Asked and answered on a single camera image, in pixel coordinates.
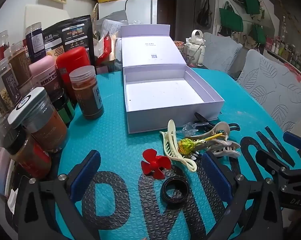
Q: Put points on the clear jar red contents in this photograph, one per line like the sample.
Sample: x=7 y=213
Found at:
x=0 y=48

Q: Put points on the pink canister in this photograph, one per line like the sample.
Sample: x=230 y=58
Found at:
x=44 y=72

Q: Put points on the beige marble hair claw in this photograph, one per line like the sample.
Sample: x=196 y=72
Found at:
x=223 y=145

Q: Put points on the red hair clip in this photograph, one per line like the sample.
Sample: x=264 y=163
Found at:
x=155 y=163

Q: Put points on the black snack pouch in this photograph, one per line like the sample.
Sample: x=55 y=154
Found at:
x=70 y=35

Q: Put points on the clear plastic hair clip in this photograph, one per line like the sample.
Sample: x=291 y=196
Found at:
x=190 y=128

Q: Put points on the dark hanging bag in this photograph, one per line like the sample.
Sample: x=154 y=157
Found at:
x=204 y=13

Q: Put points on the dark blue labelled jar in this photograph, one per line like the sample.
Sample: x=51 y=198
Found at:
x=35 y=42

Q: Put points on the cream hair claw clip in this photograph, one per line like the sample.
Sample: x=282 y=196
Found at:
x=171 y=150

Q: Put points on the dark green jar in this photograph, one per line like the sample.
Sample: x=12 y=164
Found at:
x=65 y=107

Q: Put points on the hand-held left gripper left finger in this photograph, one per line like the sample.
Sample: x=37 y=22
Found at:
x=86 y=172

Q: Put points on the teal bubble mat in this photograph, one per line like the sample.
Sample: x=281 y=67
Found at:
x=110 y=135

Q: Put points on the jar with white black lid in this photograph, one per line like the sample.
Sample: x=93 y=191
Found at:
x=45 y=125

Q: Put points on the grey leaf pattern cushion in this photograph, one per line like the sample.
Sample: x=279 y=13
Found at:
x=223 y=55
x=270 y=87

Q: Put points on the brown door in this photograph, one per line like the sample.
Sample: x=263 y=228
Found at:
x=166 y=17

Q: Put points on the black lid red label jar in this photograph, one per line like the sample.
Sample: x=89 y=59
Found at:
x=33 y=157

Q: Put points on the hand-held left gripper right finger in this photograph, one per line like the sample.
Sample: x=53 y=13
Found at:
x=215 y=176

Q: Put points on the red snack packet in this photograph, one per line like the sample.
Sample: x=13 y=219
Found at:
x=106 y=48

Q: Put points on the row of bottles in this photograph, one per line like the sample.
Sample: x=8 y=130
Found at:
x=288 y=47

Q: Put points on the white fridge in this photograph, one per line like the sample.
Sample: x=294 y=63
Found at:
x=140 y=11

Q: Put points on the green tote bag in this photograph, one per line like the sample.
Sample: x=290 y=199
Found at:
x=230 y=17
x=250 y=1
x=258 y=35

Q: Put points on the green lollipop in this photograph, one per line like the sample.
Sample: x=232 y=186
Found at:
x=186 y=145

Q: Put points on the red canister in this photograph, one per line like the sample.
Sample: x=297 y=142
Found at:
x=73 y=62

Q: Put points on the clear jar brown powder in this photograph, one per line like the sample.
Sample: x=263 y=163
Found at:
x=89 y=95

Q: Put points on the black hair clip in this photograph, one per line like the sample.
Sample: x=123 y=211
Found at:
x=203 y=117

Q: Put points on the clear jar of beans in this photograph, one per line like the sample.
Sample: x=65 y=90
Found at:
x=4 y=90

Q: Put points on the small striped item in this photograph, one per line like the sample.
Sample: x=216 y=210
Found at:
x=193 y=154

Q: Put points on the grey plastic bag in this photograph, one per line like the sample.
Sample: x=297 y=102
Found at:
x=115 y=17

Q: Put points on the white gift box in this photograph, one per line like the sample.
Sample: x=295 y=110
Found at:
x=160 y=90

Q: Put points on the clear jar brown granules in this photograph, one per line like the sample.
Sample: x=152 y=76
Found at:
x=19 y=62

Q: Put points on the white board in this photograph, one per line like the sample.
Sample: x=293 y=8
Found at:
x=40 y=15

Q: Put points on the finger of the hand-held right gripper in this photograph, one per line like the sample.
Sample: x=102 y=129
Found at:
x=295 y=180
x=294 y=141

